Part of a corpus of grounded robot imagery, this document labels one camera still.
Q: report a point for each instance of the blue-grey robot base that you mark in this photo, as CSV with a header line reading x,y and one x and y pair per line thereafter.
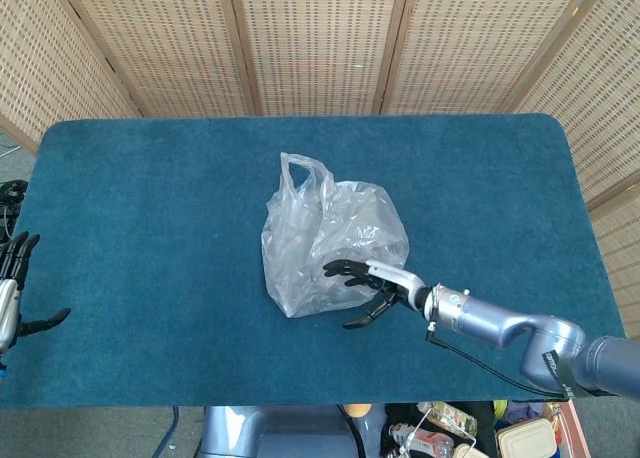
x,y
280,433

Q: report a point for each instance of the blue velvet table cloth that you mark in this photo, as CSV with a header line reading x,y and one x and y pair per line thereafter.
x,y
150,228

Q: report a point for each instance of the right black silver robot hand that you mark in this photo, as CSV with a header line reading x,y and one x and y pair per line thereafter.
x,y
395,278

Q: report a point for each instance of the yellow-green item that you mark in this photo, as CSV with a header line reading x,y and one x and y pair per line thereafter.
x,y
500,409

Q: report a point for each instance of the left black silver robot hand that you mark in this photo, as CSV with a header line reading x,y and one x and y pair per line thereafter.
x,y
7,303

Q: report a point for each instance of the beige lunch box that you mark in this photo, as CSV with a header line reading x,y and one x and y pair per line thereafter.
x,y
525,440

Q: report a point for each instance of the clear plastic shopping bag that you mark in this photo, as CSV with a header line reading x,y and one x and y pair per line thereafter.
x,y
300,258

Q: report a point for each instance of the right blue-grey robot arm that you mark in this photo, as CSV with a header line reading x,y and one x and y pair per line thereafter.
x,y
500,323

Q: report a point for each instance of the purple cloth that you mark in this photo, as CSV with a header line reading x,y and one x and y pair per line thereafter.
x,y
522,410

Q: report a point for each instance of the clear bottle red label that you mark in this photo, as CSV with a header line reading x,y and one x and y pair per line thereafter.
x,y
425,440

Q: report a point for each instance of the woven bamboo folding screen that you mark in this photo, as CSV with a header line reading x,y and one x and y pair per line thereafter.
x,y
320,43

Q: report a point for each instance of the pink plastic bin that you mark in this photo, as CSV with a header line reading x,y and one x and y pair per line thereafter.
x,y
575,428

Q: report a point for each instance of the clear bottle yellow liquid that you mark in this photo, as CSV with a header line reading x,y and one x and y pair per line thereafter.
x,y
450,417

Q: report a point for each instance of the orange ball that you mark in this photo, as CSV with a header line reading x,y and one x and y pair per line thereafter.
x,y
357,409

